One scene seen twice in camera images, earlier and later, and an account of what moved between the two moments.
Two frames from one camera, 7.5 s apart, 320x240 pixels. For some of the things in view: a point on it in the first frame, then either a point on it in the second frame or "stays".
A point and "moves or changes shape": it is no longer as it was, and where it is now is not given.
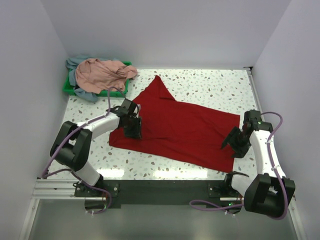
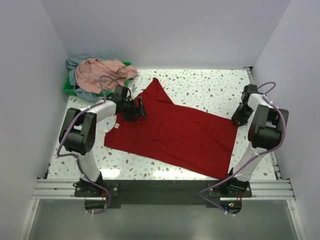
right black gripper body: x=240 y=136 → x=243 y=112
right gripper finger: x=232 y=135 → x=236 y=121
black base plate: x=223 y=196 stays
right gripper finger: x=240 y=146 → x=242 y=122
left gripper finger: x=137 y=128 → x=141 y=110
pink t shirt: x=96 y=74 stays
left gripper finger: x=132 y=131 → x=129 y=116
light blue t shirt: x=73 y=62 stays
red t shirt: x=179 y=130 moves or changes shape
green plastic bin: x=69 y=88 stays
